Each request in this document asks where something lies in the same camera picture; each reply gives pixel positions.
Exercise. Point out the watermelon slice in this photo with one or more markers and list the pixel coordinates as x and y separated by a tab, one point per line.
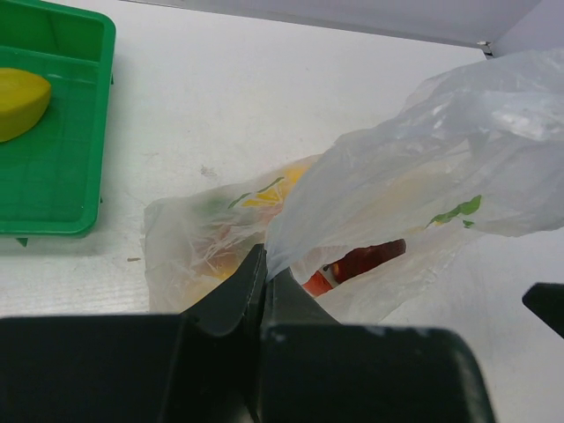
353	264

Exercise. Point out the clear plastic bag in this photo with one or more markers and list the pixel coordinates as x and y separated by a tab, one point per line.
476	150

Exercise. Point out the green plastic tray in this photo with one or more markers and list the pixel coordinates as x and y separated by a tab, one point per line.
51	175

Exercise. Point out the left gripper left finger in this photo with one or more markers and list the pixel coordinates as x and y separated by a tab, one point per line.
195	366

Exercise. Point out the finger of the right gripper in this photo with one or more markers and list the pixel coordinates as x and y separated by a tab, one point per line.
545	300

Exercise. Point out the yellow green mango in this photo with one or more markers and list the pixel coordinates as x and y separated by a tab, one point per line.
24	100

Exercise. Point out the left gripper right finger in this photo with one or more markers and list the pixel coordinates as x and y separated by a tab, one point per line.
314	369

